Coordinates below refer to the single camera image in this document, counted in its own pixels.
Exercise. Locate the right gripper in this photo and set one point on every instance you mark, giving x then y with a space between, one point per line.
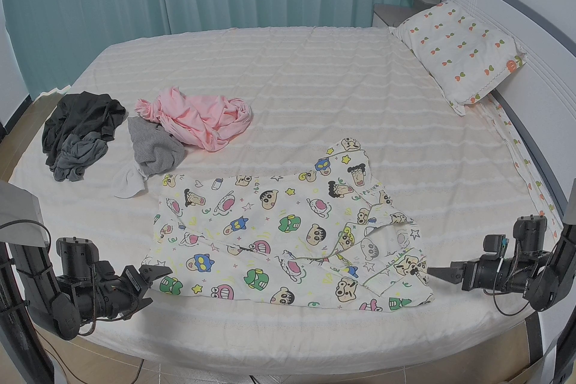
492 276

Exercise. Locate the small white garment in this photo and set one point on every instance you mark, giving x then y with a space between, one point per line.
128 184

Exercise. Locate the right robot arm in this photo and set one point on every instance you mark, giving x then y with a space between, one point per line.
551 278

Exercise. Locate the white printed pyjama top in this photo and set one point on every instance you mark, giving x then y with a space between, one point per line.
279 238

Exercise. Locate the grey bedside table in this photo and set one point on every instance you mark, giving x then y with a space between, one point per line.
396 13

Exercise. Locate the bed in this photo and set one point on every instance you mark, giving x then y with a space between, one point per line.
337 94

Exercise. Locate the pink garment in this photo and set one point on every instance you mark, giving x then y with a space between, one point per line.
202 121

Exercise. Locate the white printed pillow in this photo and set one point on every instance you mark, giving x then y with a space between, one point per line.
459 53

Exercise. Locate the grey knit garment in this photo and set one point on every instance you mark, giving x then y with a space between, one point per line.
155 148

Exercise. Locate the dark grey garment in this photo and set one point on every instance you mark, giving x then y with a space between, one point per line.
78 159

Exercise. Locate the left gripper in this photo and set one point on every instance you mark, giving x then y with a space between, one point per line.
114 294

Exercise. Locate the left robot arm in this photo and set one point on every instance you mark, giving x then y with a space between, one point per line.
40 283

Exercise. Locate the black garment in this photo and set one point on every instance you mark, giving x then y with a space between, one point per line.
85 116

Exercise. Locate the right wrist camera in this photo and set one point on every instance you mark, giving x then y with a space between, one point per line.
494 245

